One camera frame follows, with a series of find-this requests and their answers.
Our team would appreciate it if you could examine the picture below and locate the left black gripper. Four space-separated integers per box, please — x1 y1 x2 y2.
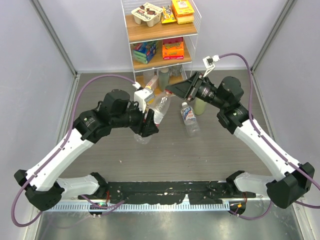
111 99 160 137

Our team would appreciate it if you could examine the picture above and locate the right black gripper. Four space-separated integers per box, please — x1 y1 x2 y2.
165 71 227 110

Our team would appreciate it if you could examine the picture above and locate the clear red-label water bottle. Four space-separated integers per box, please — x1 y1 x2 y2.
134 91 171 145

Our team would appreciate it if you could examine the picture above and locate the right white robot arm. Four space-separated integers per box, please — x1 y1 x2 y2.
165 72 315 209

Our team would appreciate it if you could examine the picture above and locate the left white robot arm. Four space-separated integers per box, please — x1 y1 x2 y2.
14 88 159 211

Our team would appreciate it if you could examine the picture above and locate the green squeeze bottle beige cap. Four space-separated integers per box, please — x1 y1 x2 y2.
193 98 207 116

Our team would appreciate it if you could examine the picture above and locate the grey green bottle on shelf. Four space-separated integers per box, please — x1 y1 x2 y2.
158 67 170 92

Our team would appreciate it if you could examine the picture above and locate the clear blue-label water bottle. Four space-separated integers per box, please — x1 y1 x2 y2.
180 102 200 137

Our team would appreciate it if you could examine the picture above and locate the clear glass jar on shelf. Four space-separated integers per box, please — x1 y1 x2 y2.
170 64 182 77

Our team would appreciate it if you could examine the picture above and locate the white red small box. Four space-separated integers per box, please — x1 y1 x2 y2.
145 75 159 92

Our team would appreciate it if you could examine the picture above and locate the orange snack box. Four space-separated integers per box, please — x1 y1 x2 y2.
162 37 185 60

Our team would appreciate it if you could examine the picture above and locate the blue green box stack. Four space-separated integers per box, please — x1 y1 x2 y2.
132 40 159 64

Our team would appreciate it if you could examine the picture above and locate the yellow M&M candy bag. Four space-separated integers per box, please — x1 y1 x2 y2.
161 5 177 24

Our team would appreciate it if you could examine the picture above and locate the yellow sponge pack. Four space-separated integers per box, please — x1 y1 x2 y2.
171 0 195 25

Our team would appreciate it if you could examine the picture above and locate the chocolate pudding cup pack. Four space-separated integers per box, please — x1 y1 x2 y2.
131 2 163 28

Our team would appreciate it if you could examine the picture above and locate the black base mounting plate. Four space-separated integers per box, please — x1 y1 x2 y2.
86 181 256 205

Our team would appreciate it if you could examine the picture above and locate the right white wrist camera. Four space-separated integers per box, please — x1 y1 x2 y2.
202 55 220 77

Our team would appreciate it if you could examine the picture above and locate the white wire shelf rack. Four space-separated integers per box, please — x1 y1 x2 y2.
121 0 202 87

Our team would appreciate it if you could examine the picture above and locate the slotted aluminium cable rail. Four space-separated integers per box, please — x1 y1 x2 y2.
47 201 230 213

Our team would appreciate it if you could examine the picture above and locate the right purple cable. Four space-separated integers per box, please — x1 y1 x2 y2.
217 52 320 209

